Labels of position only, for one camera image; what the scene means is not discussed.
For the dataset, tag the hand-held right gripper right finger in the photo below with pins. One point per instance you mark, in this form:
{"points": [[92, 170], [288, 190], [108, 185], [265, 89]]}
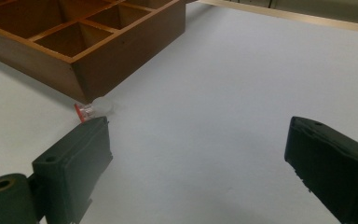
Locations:
{"points": [[335, 165]]}

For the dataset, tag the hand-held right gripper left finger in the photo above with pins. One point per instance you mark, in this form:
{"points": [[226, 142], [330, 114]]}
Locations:
{"points": [[71, 165]]}

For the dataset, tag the small clear bottle red cap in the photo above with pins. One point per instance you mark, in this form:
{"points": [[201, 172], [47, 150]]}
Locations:
{"points": [[94, 109]]}

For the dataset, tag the wooden compartment box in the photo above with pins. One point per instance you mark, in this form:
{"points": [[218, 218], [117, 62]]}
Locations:
{"points": [[84, 43]]}

